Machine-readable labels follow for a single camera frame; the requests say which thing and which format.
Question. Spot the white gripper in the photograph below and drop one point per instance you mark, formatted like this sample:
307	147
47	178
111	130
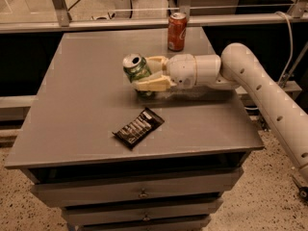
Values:
181	70

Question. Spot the green soda can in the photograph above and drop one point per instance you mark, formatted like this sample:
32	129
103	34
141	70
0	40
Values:
135	67

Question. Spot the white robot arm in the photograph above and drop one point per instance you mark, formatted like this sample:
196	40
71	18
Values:
236	67

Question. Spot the orange soda can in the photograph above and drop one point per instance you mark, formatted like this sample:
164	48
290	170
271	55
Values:
176	31

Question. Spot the black snack bag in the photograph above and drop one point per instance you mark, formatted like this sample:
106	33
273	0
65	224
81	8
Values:
134	132

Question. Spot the grey drawer cabinet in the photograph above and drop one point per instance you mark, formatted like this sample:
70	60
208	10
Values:
113	160

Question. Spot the black caster wheel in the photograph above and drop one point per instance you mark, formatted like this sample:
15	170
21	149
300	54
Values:
302	191

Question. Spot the metal railing frame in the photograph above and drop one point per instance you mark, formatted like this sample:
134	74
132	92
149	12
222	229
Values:
24	16

